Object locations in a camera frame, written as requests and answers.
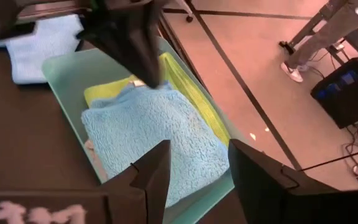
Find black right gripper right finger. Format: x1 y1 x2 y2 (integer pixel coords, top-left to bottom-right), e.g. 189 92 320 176
227 138 301 224

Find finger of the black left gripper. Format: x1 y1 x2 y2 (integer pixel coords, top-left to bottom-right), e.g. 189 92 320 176
149 1 168 89
76 6 152 88

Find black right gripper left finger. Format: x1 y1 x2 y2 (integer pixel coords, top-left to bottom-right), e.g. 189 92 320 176
99 139 172 224

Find light blue microfiber towel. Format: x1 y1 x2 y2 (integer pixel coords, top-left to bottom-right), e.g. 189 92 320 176
0 14 85 85

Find green microfiber towel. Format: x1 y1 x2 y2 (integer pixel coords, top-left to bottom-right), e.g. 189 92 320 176
83 51 231 147

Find teal microfiber towel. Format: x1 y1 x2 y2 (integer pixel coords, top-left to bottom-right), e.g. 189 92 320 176
81 81 231 208

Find teal plastic bin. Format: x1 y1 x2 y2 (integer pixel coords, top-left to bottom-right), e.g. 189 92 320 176
41 36 252 224

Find grey office chair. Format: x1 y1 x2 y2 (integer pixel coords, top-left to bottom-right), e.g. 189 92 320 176
177 0 196 24

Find black computer tower blue lights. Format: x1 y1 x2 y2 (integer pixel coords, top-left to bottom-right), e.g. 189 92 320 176
310 57 358 130

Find person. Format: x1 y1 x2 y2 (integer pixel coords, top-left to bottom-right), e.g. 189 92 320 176
280 0 358 84

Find thin black cable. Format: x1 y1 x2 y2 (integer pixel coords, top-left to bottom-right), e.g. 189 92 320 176
299 146 358 172

